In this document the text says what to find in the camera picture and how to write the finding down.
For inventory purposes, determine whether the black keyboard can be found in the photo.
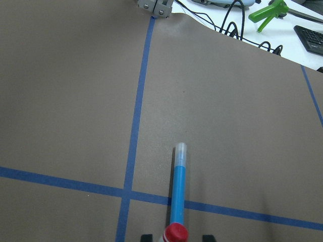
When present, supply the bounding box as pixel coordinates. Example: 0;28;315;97
293;25;322;55

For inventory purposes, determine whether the green plastic tool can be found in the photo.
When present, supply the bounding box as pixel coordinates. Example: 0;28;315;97
248;0;289;33

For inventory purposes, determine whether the aluminium frame post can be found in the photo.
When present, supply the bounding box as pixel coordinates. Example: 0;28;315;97
137;0;174;18

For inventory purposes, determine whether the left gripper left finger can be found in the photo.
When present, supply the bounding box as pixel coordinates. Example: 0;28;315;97
140;234;153;242

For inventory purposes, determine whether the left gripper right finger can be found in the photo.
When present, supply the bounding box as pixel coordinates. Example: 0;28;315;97
202;234;214;242

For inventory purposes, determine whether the red capped white marker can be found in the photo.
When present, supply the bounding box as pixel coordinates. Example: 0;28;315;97
158;222;189;242

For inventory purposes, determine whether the blue highlighter pen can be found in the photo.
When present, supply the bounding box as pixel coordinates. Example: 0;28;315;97
170;142;187;225

